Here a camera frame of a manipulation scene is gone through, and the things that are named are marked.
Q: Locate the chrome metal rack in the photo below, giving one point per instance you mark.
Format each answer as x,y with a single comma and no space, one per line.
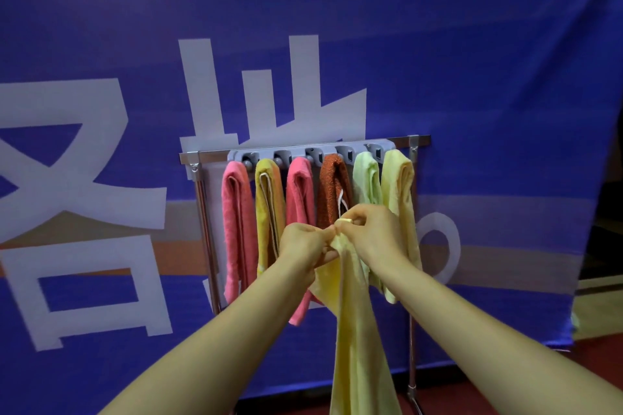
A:
412,332

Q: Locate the pale yellow towel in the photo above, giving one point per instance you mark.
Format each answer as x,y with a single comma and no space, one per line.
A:
400,191
357,332

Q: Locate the mustard yellow towel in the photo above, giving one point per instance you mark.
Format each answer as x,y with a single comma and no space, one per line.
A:
269,215

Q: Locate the orange brown towel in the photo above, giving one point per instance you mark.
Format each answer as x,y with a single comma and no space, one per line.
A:
331,181

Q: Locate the person's left hand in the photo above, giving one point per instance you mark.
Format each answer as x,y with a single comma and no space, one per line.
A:
301,249

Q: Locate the person's right forearm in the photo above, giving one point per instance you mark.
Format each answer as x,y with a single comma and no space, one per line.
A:
486,341

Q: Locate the person's right thumb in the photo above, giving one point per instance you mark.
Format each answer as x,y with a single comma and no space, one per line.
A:
351,233

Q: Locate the person's left thumb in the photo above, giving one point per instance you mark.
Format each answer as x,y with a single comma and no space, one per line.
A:
323,231

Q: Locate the grey hook rail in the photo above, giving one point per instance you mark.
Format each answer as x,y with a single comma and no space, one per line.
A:
297,153

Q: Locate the light green towel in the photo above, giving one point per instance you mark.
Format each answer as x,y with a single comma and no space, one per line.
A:
366,179

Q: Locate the pink towel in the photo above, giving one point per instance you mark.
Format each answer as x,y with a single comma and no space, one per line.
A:
300,191
238,225

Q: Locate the person's right hand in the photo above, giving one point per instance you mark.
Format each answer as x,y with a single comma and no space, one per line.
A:
379,234

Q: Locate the blue printed banner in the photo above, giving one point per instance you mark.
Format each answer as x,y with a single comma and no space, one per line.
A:
486,64

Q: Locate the person's left forearm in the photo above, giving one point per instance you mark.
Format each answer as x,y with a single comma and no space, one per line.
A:
219,346

